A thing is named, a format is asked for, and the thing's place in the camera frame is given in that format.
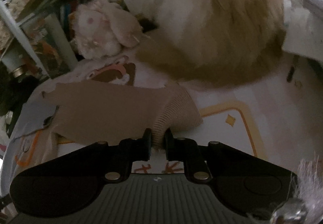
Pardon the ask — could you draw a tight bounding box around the beige and blue knit sweater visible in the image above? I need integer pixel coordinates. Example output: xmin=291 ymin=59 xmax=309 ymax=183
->
xmin=0 ymin=80 xmax=204 ymax=189

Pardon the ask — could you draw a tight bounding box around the white pink plush bunny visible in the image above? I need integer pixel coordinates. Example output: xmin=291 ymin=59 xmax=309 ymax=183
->
xmin=69 ymin=0 xmax=144 ymax=60

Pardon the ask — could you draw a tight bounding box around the orange and white cat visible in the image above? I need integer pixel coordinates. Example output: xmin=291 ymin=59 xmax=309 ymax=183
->
xmin=128 ymin=0 xmax=284 ymax=86

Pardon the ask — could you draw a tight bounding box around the Harry Potter book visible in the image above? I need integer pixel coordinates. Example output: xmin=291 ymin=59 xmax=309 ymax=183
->
xmin=22 ymin=11 xmax=78 ymax=79

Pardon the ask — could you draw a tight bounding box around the white bookshelf frame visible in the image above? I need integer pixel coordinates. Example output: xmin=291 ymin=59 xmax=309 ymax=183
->
xmin=0 ymin=0 xmax=49 ymax=76

